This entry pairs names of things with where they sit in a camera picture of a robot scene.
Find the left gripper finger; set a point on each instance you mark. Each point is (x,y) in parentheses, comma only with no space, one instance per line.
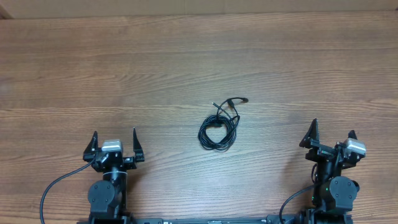
(137,148)
(92,148)

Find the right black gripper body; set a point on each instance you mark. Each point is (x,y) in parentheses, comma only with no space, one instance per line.
(318,152)

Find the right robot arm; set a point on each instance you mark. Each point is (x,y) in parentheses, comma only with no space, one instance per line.
(333,193)

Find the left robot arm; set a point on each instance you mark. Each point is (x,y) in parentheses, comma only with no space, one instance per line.
(108,196)

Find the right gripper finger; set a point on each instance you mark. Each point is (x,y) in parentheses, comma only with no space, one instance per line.
(312,137)
(352,135)

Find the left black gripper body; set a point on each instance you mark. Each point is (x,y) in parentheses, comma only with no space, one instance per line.
(128,163)

